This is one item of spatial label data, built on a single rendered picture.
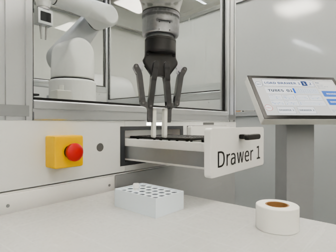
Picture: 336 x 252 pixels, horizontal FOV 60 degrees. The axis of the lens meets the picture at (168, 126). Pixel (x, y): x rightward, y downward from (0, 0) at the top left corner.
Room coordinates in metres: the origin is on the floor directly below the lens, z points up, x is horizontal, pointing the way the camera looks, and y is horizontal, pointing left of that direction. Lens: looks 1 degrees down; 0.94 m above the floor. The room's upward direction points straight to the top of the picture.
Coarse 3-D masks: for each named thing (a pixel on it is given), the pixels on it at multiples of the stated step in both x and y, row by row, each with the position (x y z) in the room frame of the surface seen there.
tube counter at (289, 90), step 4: (288, 88) 1.55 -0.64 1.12; (292, 88) 1.55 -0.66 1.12; (296, 88) 1.56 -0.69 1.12; (300, 88) 1.56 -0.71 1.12; (304, 88) 1.56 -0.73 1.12; (308, 88) 1.57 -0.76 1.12; (312, 88) 1.57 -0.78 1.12; (288, 92) 1.53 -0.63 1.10; (292, 92) 1.53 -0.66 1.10; (296, 92) 1.53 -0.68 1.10; (300, 92) 1.54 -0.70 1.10; (304, 92) 1.54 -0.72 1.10; (308, 92) 1.55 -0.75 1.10; (312, 92) 1.55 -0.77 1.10; (316, 92) 1.55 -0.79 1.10
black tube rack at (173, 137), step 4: (132, 136) 0.87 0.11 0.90; (136, 136) 0.86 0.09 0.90; (140, 136) 0.85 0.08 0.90; (144, 136) 0.84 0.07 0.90; (148, 136) 0.83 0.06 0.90; (156, 136) 0.83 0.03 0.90; (160, 136) 0.82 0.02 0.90; (168, 136) 0.83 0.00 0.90; (172, 136) 0.84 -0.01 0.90; (176, 136) 0.83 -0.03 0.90; (180, 136) 0.84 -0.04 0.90; (184, 136) 0.83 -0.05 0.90; (188, 136) 0.84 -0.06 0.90; (192, 136) 0.83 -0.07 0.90; (196, 136) 0.83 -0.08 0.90; (200, 136) 0.83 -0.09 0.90; (176, 140) 0.87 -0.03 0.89
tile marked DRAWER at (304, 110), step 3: (297, 108) 1.46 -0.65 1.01; (300, 108) 1.46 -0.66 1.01; (303, 108) 1.46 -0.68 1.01; (306, 108) 1.46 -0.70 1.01; (309, 108) 1.47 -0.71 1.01; (312, 108) 1.47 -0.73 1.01; (300, 111) 1.44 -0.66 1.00; (303, 111) 1.45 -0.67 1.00; (306, 111) 1.45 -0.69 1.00; (309, 111) 1.45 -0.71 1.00; (312, 111) 1.45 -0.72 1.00; (315, 111) 1.46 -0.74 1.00
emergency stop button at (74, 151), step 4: (72, 144) 0.63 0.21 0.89; (76, 144) 0.64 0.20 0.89; (68, 148) 0.62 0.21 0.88; (72, 148) 0.63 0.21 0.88; (76, 148) 0.63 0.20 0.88; (80, 148) 0.64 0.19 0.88; (68, 152) 0.62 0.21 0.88; (72, 152) 0.63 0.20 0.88; (76, 152) 0.63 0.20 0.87; (80, 152) 0.64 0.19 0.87; (68, 156) 0.62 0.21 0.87; (72, 156) 0.63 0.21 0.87; (76, 156) 0.63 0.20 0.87; (80, 156) 0.64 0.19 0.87; (72, 160) 0.63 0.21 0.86; (76, 160) 0.64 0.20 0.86
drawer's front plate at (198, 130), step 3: (189, 126) 1.06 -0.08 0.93; (192, 126) 1.06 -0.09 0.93; (195, 126) 1.07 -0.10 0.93; (198, 126) 1.09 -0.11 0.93; (201, 126) 1.10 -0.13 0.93; (204, 126) 1.12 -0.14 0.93; (207, 126) 1.13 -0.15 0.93; (210, 126) 1.15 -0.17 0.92; (213, 126) 1.17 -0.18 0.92; (216, 126) 1.19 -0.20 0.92; (219, 126) 1.20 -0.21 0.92; (222, 126) 1.22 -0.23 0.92; (225, 126) 1.24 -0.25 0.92; (228, 126) 1.26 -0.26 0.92; (189, 129) 1.05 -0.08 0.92; (192, 129) 1.06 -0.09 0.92; (195, 129) 1.07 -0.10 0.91; (198, 129) 1.09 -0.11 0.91; (201, 129) 1.10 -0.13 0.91; (189, 132) 1.05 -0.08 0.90; (192, 132) 1.06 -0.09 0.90; (195, 132) 1.07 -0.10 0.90; (198, 132) 1.09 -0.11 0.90; (201, 132) 1.10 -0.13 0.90
